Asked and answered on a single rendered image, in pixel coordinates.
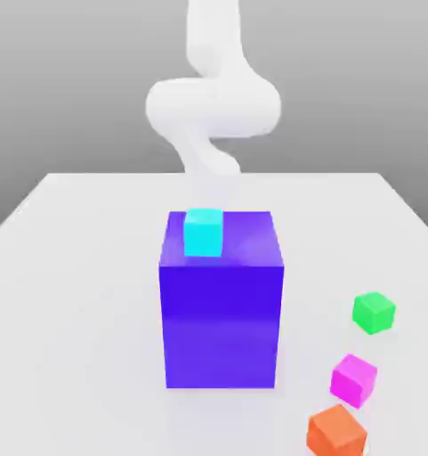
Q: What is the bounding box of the small cyan cube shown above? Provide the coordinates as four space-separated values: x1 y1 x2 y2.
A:
183 208 224 258

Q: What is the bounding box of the small green cube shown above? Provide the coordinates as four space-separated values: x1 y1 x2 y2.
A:
351 290 397 337

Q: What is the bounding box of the small magenta cube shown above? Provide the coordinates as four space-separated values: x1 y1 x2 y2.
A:
329 353 379 410

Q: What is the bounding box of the small orange cube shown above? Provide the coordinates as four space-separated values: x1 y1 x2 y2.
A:
305 403 368 456

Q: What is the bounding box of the large purple box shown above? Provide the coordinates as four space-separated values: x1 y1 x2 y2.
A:
157 210 285 390

